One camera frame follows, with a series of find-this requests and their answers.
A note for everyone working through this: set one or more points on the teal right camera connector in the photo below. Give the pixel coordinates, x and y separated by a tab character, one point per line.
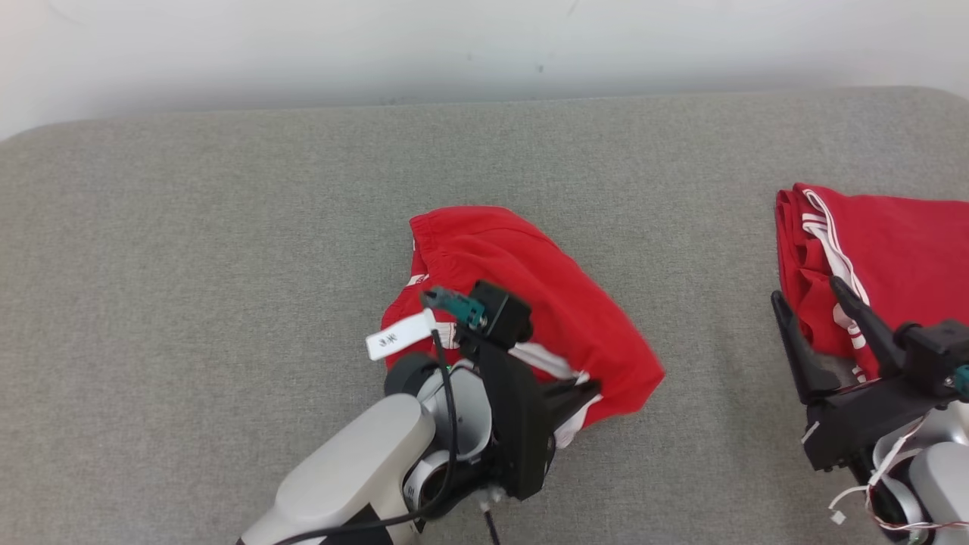
963	381

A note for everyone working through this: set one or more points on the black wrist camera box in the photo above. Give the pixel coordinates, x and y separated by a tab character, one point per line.
503	314
935	356

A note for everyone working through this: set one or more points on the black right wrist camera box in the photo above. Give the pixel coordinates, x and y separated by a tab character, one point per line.
935	356

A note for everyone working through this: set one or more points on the red shorts with white stripe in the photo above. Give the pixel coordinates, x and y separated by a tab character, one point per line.
530	265

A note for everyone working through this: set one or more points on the red Bulls 23 jersey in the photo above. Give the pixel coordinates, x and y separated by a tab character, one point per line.
908	250

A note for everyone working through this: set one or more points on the grey fabric mat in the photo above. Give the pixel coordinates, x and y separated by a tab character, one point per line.
189	265

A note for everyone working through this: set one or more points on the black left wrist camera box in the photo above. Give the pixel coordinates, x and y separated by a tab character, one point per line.
503	314

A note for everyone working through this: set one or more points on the teal camera connector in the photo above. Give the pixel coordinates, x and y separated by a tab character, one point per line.
963	381
458	305

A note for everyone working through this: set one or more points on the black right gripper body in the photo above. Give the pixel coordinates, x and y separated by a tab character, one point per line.
863	420

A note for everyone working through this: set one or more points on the teal left camera connector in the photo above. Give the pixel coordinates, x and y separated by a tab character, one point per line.
458	305

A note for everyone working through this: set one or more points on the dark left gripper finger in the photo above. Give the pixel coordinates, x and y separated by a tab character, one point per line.
571	395

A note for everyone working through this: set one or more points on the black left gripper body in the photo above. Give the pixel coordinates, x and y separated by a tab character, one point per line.
518	431

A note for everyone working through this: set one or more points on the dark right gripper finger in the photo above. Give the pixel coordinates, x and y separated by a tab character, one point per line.
870	329
802	356

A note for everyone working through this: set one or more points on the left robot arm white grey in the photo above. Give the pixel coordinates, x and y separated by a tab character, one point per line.
348	477

